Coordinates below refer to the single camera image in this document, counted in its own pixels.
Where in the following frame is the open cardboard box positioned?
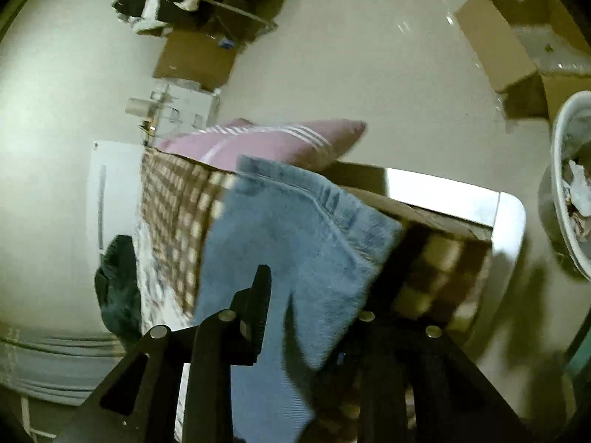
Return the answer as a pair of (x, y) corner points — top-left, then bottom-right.
(455, 0), (591, 118)

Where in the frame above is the pink striped pillow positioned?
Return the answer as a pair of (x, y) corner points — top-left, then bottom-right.
(157, 119), (367, 171)

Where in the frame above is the blue towel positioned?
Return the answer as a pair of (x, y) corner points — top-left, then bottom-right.
(190, 154), (403, 443)

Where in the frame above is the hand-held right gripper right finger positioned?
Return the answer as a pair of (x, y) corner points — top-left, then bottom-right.
(318, 311), (539, 443)

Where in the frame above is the white trash bin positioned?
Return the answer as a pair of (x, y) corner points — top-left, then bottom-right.
(538, 91), (591, 282)

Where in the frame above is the flat brown cardboard box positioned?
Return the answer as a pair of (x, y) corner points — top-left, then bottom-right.
(154, 33), (237, 91)

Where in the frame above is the brown checkered blanket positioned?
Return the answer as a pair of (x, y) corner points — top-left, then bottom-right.
(137, 148), (491, 443)

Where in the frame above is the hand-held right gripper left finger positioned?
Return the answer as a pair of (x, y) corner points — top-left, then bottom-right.
(54, 264), (272, 443)

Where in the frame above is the dark green cloth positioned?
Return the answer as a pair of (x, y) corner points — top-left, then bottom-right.
(95, 235), (144, 344)

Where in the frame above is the grey striped mat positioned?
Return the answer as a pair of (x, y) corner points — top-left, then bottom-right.
(0, 327), (132, 407)

